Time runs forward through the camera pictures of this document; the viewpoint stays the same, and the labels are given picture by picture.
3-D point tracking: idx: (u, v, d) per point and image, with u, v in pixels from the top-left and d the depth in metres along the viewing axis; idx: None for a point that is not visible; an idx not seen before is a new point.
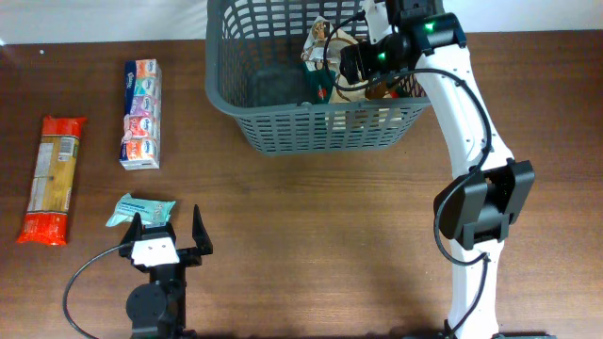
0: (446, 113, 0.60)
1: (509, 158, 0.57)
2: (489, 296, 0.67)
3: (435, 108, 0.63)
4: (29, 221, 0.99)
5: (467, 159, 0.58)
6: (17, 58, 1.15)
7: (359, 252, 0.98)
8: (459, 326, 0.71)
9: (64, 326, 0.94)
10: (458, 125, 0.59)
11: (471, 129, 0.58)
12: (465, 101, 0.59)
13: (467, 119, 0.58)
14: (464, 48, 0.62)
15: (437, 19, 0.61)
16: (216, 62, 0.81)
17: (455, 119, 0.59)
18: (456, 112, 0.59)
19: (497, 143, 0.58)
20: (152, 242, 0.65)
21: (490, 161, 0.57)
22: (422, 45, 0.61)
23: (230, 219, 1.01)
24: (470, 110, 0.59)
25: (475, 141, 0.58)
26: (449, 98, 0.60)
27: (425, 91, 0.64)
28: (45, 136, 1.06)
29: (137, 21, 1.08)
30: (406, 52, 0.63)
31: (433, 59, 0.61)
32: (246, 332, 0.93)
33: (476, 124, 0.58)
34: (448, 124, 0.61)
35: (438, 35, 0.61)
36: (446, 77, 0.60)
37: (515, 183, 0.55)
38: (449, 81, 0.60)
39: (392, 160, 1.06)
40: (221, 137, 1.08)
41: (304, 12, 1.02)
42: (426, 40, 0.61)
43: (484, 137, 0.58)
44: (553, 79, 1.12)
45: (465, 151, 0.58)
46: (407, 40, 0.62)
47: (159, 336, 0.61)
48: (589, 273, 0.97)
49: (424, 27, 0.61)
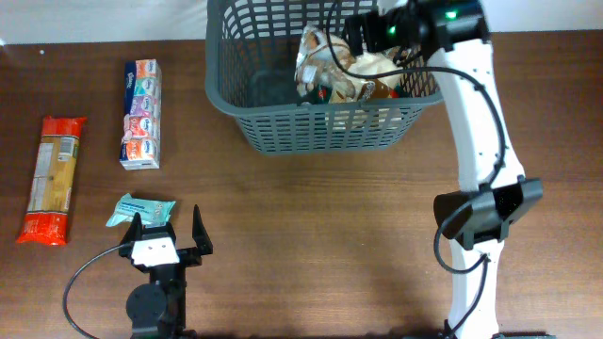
0: (460, 120, 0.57)
1: (521, 176, 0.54)
2: (490, 298, 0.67)
3: (448, 113, 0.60)
4: (29, 221, 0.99)
5: (478, 173, 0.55)
6: (18, 58, 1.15)
7: (359, 252, 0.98)
8: (459, 327, 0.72)
9: (64, 326, 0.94)
10: (471, 136, 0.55)
11: (484, 141, 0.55)
12: (483, 108, 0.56)
13: (481, 128, 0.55)
14: (486, 43, 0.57)
15: (461, 6, 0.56)
16: (215, 62, 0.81)
17: (469, 127, 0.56)
18: (471, 121, 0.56)
19: (510, 158, 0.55)
20: (152, 242, 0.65)
21: (501, 177, 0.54)
22: (443, 41, 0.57)
23: (230, 219, 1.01)
24: (485, 120, 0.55)
25: (488, 153, 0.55)
26: (464, 102, 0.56)
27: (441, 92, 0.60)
28: (45, 136, 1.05)
29: (137, 21, 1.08)
30: (422, 39, 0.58)
31: (451, 56, 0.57)
32: (246, 331, 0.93)
33: (491, 136, 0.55)
34: (460, 133, 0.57)
35: (460, 23, 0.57)
36: (464, 79, 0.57)
37: (523, 201, 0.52)
38: (468, 83, 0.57)
39: (392, 160, 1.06)
40: (221, 137, 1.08)
41: (304, 12, 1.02)
42: (446, 33, 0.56)
43: (498, 151, 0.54)
44: (553, 79, 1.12)
45: (476, 163, 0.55)
46: (425, 25, 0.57)
47: (159, 336, 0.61)
48: (589, 273, 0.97)
49: (447, 14, 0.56)
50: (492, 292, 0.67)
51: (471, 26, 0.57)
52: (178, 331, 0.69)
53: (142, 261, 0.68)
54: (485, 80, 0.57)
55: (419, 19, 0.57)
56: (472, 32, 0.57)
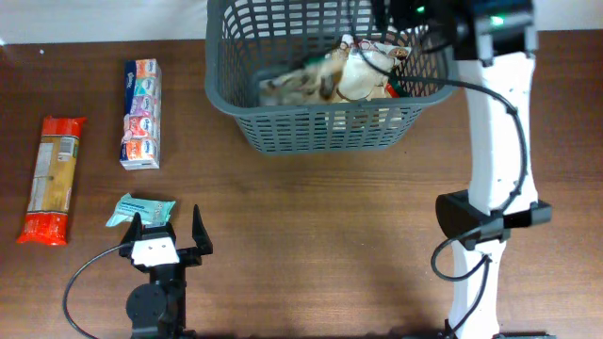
0: (484, 139, 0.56)
1: (533, 202, 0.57)
2: (490, 297, 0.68)
3: (474, 125, 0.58)
4: (29, 221, 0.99)
5: (491, 196, 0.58)
6: (18, 58, 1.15)
7: (359, 251, 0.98)
8: (459, 328, 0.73)
9: (64, 326, 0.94)
10: (492, 162, 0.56)
11: (506, 168, 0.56)
12: (510, 136, 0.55)
13: (505, 156, 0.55)
14: (529, 58, 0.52)
15: (508, 11, 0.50)
16: (215, 62, 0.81)
17: (492, 154, 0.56)
18: (496, 149, 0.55)
19: (527, 184, 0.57)
20: (152, 242, 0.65)
21: (514, 204, 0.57)
22: (481, 54, 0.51)
23: (230, 219, 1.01)
24: (511, 147, 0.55)
25: (506, 181, 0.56)
26: (492, 126, 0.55)
27: (469, 102, 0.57)
28: (45, 136, 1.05)
29: (136, 21, 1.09)
30: (460, 40, 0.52)
31: (488, 72, 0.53)
32: (246, 331, 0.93)
33: (513, 164, 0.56)
34: (481, 151, 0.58)
35: (505, 26, 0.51)
36: (497, 103, 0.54)
37: (530, 222, 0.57)
38: (500, 106, 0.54)
39: (392, 160, 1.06)
40: (221, 137, 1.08)
41: (303, 11, 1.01)
42: (488, 42, 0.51)
43: (517, 178, 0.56)
44: (554, 78, 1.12)
45: (493, 188, 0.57)
46: (464, 26, 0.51)
47: (159, 336, 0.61)
48: (589, 273, 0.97)
49: (491, 22, 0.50)
50: (493, 293, 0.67)
51: (518, 30, 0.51)
52: (178, 331, 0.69)
53: (142, 261, 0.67)
54: (518, 102, 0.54)
55: (458, 14, 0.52)
56: (521, 33, 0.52)
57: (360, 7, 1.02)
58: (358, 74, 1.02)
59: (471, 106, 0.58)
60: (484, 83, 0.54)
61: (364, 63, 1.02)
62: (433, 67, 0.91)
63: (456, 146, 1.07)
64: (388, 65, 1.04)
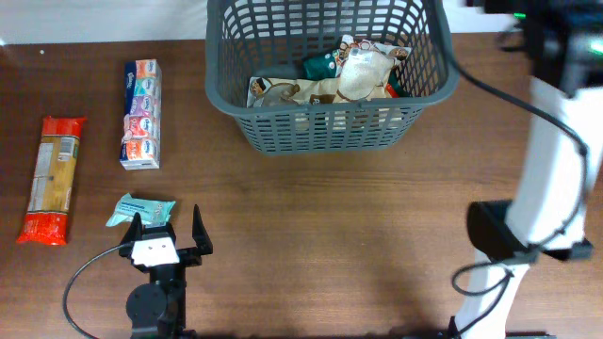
0: (542, 171, 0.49)
1: (577, 242, 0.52)
2: (505, 305, 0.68)
3: (534, 152, 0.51)
4: (29, 221, 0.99)
5: (533, 228, 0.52)
6: (18, 58, 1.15)
7: (358, 251, 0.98)
8: (466, 329, 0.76)
9: (64, 326, 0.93)
10: (545, 197, 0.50)
11: (558, 204, 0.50)
12: (572, 172, 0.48)
13: (561, 192, 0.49)
14: None
15: None
16: (215, 62, 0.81)
17: (546, 189, 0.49)
18: (554, 187, 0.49)
19: (577, 224, 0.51)
20: (152, 242, 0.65)
21: (556, 242, 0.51)
22: (567, 86, 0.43)
23: (230, 219, 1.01)
24: (570, 185, 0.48)
25: (554, 217, 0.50)
26: (555, 159, 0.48)
27: (537, 126, 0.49)
28: (45, 136, 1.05)
29: (137, 21, 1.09)
30: (548, 62, 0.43)
31: (567, 105, 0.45)
32: (246, 331, 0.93)
33: (567, 201, 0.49)
34: (535, 181, 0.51)
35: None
36: (569, 139, 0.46)
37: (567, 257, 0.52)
38: (573, 143, 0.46)
39: (392, 160, 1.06)
40: (221, 137, 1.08)
41: (303, 12, 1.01)
42: (581, 73, 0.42)
43: (567, 217, 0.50)
44: None
45: (538, 222, 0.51)
46: (558, 44, 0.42)
47: (159, 336, 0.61)
48: (589, 273, 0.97)
49: (592, 46, 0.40)
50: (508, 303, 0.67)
51: None
52: (178, 331, 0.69)
53: (142, 261, 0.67)
54: (594, 139, 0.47)
55: (551, 24, 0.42)
56: None
57: (360, 7, 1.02)
58: (358, 74, 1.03)
59: (535, 130, 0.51)
60: (562, 117, 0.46)
61: (363, 63, 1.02)
62: (432, 67, 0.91)
63: (456, 147, 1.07)
64: (388, 65, 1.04)
